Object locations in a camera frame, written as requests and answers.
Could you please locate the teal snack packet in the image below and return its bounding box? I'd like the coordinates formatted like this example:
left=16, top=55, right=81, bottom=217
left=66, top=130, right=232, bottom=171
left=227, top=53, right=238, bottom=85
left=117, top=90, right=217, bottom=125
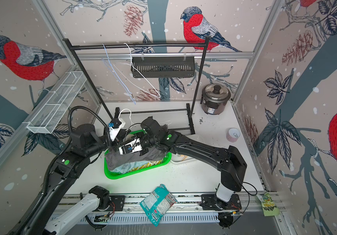
left=140, top=184, right=177, bottom=227

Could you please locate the white wire hanger front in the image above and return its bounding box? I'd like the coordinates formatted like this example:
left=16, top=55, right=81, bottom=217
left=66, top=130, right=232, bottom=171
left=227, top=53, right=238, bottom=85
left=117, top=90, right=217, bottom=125
left=123, top=43, right=161, bottom=99

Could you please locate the black perforated wall basket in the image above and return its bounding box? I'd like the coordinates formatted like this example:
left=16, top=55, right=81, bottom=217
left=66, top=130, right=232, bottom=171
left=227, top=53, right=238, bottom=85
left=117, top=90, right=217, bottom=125
left=131, top=56, right=195, bottom=78

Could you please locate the white plastic tray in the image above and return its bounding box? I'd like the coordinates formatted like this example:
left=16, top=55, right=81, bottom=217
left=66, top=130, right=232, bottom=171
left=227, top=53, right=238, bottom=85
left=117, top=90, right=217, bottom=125
left=171, top=154, right=195, bottom=164

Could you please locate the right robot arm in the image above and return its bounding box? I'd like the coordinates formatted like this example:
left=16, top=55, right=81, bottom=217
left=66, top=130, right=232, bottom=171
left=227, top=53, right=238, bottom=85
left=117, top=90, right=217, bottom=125
left=140, top=117, right=247, bottom=211

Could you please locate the light blue wire hanger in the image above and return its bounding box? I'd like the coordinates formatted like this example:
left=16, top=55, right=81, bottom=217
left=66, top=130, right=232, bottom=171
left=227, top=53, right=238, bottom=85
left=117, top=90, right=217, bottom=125
left=102, top=44, right=136, bottom=104

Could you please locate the dark grey towel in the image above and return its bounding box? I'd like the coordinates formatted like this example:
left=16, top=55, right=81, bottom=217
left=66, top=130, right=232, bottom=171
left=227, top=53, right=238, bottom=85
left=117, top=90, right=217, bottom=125
left=105, top=136, right=166, bottom=171

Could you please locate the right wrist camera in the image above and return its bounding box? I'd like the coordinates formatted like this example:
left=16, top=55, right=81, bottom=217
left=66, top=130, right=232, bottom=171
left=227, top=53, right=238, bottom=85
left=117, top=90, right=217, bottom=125
left=118, top=138, right=143, bottom=155

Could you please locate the green yellow label card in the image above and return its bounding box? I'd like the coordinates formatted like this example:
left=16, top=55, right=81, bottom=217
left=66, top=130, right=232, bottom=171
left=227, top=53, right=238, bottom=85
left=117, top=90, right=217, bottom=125
left=256, top=193, right=280, bottom=217

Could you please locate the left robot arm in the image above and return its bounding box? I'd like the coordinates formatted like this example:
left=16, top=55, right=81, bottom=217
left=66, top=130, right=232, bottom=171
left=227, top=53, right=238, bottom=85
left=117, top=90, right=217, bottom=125
left=9, top=121, right=129, bottom=235

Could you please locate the pink cup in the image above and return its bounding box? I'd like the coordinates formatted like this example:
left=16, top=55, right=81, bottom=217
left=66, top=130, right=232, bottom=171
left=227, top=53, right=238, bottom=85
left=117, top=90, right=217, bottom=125
left=226, top=128, right=241, bottom=143

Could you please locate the white wire mesh shelf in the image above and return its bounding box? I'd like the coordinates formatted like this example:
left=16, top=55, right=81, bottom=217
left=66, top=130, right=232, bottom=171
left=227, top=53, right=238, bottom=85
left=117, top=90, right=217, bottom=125
left=27, top=71, right=87, bottom=134

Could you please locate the silver rice cooker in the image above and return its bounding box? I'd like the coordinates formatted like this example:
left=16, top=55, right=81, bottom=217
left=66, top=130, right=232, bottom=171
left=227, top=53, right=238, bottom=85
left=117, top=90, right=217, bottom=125
left=200, top=83, right=231, bottom=115

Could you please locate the white wire hanger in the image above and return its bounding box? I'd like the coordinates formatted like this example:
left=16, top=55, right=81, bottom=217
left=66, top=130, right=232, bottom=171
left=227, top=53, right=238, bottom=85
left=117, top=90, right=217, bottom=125
left=123, top=43, right=161, bottom=99
left=116, top=109, right=173, bottom=127

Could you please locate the light blue towel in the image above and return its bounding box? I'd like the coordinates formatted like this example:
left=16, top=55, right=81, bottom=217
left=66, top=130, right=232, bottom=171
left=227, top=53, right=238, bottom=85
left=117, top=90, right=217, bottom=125
left=111, top=162, right=148, bottom=174

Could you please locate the black clothes rack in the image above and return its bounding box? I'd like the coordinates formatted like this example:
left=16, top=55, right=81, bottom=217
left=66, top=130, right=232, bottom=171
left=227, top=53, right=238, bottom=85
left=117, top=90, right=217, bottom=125
left=62, top=36, right=210, bottom=135

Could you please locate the green plastic basket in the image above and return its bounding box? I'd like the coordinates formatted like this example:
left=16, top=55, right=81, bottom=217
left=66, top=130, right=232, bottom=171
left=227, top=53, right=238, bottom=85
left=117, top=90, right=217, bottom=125
left=104, top=130, right=171, bottom=180

